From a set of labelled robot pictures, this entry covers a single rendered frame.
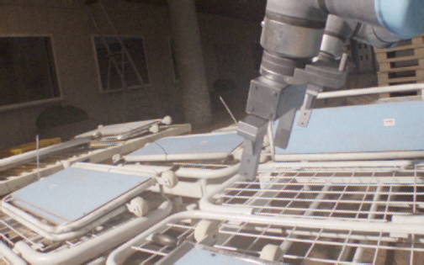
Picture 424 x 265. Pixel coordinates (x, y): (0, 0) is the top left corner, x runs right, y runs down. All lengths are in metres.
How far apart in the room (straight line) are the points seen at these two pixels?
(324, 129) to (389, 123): 0.27
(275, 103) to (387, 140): 1.01
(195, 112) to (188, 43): 1.42
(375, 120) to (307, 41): 0.98
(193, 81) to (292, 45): 6.51
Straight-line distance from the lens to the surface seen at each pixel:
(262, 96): 0.48
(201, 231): 0.74
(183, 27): 7.07
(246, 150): 0.51
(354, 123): 1.44
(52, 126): 5.84
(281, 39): 0.48
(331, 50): 0.89
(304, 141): 1.51
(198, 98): 6.98
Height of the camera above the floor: 0.89
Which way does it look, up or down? 8 degrees down
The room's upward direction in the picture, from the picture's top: 9 degrees counter-clockwise
